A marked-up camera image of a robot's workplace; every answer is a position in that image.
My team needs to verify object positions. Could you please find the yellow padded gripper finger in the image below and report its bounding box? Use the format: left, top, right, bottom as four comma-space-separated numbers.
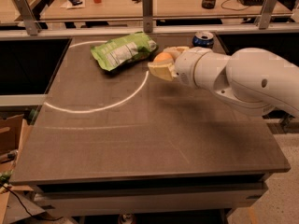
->
164, 46, 189, 60
148, 62, 177, 81

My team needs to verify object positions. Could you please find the white rounded gripper body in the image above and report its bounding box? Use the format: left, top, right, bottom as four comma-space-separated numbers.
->
175, 47, 211, 88

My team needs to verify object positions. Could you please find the orange fruit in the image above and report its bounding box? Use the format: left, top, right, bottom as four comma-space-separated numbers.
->
154, 52, 173, 63

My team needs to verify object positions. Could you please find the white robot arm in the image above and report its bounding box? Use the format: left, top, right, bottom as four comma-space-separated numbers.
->
148, 47, 299, 117

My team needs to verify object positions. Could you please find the green rice chip bag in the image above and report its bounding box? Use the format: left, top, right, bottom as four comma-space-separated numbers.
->
91, 32, 158, 71

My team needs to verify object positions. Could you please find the blue pepsi can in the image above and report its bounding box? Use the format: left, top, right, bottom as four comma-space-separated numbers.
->
192, 31, 214, 49

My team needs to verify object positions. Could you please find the black mesh pen cup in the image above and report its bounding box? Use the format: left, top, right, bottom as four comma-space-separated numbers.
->
202, 0, 217, 9

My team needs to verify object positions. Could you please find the brown cardboard box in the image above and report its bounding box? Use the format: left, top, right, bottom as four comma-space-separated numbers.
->
0, 115, 32, 163

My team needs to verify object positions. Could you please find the black cable on floor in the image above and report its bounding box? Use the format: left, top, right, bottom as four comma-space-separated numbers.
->
0, 184, 64, 222

